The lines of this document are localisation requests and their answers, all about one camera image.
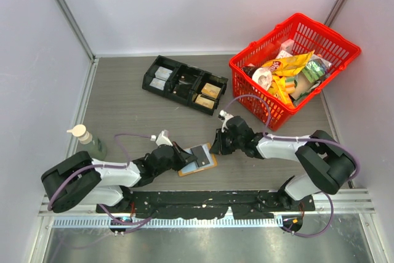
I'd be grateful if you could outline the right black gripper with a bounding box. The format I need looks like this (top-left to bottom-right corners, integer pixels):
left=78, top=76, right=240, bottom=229
left=209, top=128, right=243, bottom=155

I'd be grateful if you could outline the orange leather card holder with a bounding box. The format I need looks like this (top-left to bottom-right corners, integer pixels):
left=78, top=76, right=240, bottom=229
left=178, top=143, right=217, bottom=177

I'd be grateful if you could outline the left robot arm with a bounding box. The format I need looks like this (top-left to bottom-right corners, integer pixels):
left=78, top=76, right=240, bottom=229
left=41, top=142, right=198, bottom=213

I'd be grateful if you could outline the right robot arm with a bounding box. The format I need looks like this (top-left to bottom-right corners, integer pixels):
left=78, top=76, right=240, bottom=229
left=210, top=111, right=360, bottom=211

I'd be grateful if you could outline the tan card box upper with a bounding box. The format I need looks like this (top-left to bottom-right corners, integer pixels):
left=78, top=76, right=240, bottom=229
left=201, top=83, right=221, bottom=99

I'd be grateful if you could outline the white card box upper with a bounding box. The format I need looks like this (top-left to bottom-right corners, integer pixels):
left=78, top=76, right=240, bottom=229
left=155, top=67, right=173, bottom=81

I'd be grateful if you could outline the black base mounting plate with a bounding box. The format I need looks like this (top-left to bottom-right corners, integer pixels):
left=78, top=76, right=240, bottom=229
left=106, top=190, right=315, bottom=220

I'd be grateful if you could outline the black compartment tray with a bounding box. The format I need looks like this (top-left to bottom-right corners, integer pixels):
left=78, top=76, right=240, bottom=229
left=142, top=55, right=228, bottom=115

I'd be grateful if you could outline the white paper roll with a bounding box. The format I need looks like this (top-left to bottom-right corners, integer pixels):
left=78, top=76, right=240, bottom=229
left=252, top=67, right=273, bottom=91

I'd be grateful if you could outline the green soap pump bottle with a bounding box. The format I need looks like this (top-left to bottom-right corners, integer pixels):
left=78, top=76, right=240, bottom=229
left=66, top=124, right=107, bottom=161

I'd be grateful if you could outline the yellow chips bag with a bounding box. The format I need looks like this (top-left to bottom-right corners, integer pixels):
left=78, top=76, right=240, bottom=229
left=262, top=51, right=314, bottom=109

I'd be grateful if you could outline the red plastic shopping basket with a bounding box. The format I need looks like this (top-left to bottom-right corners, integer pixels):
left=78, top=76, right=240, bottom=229
left=229, top=13, right=361, bottom=131

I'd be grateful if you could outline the pink white carton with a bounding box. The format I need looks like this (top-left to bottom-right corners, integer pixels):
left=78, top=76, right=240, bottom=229
left=280, top=39, right=295, bottom=54

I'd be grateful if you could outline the green foil snack packet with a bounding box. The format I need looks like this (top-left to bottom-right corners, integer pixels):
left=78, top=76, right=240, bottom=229
left=302, top=58, right=328, bottom=83

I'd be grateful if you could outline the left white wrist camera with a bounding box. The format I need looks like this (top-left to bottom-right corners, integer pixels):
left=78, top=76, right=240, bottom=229
left=155, top=130, right=172, bottom=146

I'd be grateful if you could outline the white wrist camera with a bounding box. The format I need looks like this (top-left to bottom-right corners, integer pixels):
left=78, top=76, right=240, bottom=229
left=155, top=130, right=172, bottom=146
left=217, top=110, right=233, bottom=132

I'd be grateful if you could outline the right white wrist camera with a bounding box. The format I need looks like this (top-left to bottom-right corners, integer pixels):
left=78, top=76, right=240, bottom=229
left=217, top=110, right=233, bottom=132

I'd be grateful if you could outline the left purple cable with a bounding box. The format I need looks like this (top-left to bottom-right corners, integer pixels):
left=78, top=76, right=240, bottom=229
left=47, top=133, right=158, bottom=247

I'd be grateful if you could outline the purple cable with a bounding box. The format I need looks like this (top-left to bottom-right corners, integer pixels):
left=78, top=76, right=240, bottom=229
left=47, top=133, right=158, bottom=247
left=223, top=94, right=361, bottom=238

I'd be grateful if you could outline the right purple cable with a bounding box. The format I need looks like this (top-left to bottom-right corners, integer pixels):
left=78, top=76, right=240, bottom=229
left=223, top=94, right=361, bottom=238

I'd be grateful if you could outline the white perforated cable duct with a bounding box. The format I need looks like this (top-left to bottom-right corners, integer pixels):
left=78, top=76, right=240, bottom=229
left=52, top=216, right=283, bottom=229

